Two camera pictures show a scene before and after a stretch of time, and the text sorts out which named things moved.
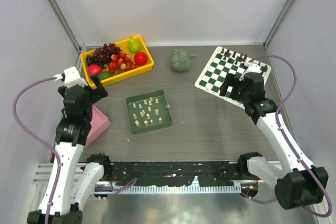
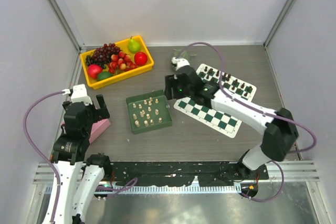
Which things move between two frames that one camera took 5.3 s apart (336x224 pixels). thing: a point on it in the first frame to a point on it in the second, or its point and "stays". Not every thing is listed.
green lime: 103,75 stays
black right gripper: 231,80 to 169,80
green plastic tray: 148,112 stays
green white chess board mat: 224,62 to 227,124
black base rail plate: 177,173 stays
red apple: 140,58 stays
